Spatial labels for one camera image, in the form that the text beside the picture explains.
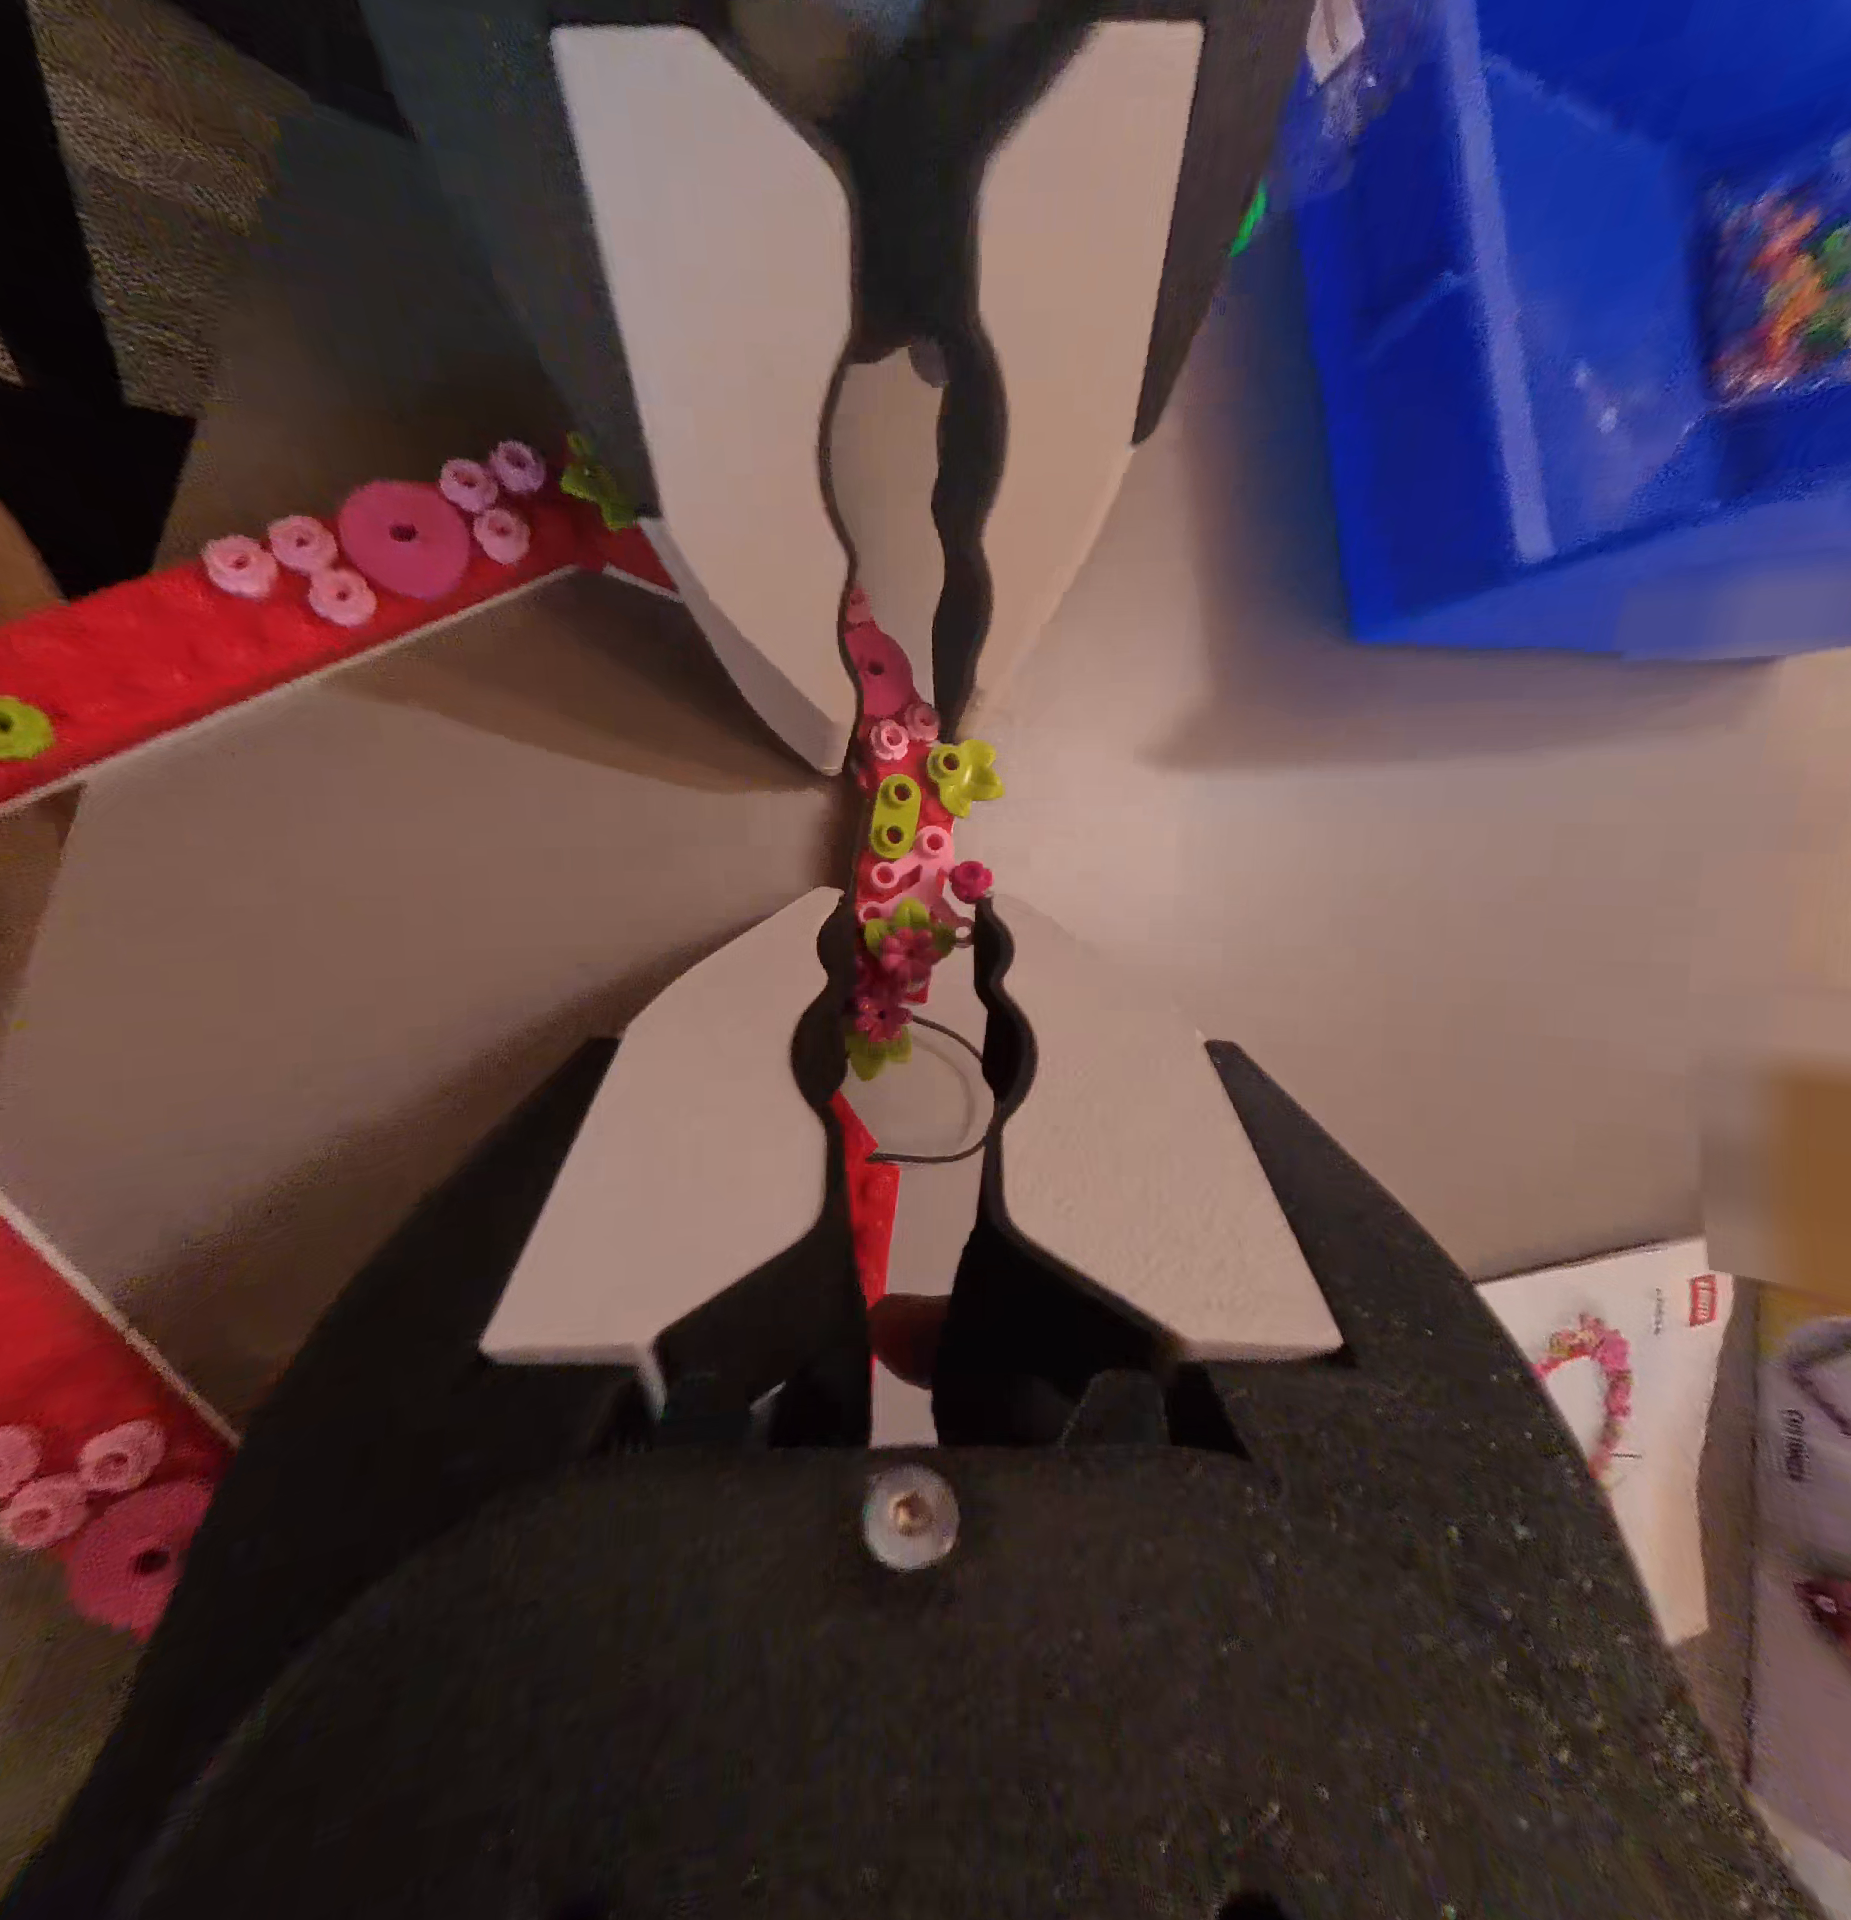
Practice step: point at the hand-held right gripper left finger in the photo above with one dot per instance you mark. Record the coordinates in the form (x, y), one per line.
(687, 1184)

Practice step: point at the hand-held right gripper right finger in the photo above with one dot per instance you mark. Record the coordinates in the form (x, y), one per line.
(1150, 1184)

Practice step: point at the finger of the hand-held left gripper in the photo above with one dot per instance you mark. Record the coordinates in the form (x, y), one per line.
(1082, 375)
(717, 375)

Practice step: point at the red brick heart frame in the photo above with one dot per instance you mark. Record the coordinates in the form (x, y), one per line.
(161, 644)

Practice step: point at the grey desk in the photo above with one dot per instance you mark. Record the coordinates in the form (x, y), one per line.
(1390, 900)

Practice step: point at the clear plastic bag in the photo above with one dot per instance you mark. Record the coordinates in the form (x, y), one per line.
(1338, 105)

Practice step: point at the blue plastic bin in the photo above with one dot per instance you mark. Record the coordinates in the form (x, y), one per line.
(1540, 375)

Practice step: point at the white instruction booklet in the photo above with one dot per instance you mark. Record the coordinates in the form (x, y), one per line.
(1630, 1381)

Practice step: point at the bag of colourful bricks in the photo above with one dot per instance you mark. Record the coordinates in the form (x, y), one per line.
(1796, 284)

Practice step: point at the yellow and white toy box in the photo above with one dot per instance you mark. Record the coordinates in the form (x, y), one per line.
(1826, 1500)

